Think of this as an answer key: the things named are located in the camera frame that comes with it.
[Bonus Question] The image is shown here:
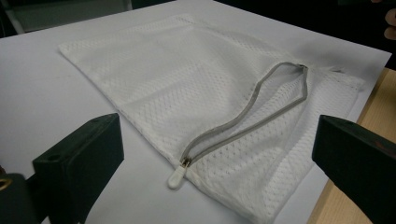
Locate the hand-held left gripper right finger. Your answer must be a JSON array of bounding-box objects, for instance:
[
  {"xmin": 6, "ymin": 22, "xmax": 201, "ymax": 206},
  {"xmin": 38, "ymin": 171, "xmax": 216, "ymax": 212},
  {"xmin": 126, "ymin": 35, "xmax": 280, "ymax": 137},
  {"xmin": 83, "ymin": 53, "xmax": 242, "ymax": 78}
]
[{"xmin": 312, "ymin": 114, "xmax": 396, "ymax": 224}]

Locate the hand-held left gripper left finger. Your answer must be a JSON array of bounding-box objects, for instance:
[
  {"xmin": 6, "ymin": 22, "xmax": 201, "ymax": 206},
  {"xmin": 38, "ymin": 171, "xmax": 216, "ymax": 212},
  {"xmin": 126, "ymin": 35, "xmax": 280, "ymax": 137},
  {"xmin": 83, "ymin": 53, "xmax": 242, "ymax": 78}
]
[{"xmin": 32, "ymin": 113, "xmax": 124, "ymax": 224}]

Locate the white mesh laundry bag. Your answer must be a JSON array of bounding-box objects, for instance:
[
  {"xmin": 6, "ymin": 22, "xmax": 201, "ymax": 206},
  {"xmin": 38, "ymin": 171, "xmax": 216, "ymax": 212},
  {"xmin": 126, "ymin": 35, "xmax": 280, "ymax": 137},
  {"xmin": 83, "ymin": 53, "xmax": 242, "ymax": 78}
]
[{"xmin": 58, "ymin": 13, "xmax": 365, "ymax": 224}]

